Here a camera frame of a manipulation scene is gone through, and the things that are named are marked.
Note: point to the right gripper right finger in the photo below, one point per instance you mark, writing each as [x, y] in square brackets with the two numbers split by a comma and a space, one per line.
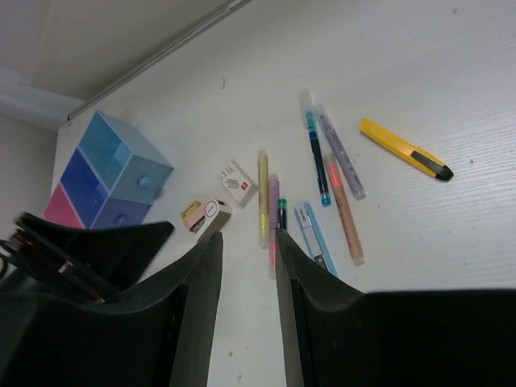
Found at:
[335, 335]

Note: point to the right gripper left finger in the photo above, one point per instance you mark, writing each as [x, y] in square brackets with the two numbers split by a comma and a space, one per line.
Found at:
[159, 332]

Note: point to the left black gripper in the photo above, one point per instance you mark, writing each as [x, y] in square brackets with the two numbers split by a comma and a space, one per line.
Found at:
[82, 265]

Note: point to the yellow small eraser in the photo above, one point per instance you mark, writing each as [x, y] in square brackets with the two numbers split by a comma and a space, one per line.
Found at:
[187, 213]

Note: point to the pink beige correction tape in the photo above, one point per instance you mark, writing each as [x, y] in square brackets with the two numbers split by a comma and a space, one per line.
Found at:
[209, 217]

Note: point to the white boxed eraser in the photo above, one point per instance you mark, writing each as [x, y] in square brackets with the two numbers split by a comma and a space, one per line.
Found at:
[237, 183]

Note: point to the pink drawer box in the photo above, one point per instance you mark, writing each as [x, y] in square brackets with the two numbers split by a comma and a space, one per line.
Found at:
[60, 210]

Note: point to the light blue drawer box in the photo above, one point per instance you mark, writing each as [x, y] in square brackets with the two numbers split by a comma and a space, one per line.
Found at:
[128, 165]

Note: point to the purple grey marker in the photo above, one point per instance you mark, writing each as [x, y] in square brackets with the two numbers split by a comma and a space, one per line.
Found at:
[341, 155]

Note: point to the pink highlighter pen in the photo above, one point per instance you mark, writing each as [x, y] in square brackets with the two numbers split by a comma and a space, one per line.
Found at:
[273, 197]

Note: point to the orange highlighter pen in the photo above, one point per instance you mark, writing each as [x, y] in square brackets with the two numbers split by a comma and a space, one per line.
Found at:
[345, 214]

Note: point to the yellow highlighter pen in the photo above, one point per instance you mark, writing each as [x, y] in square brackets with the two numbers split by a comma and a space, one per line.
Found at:
[263, 197]

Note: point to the yellow utility knife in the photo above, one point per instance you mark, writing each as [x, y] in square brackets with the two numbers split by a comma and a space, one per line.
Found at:
[415, 156]

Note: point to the blue black pen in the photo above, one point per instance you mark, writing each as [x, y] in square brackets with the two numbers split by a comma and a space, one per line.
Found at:
[309, 122]

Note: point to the aluminium rail right side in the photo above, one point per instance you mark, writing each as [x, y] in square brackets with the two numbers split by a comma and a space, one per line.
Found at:
[196, 29]

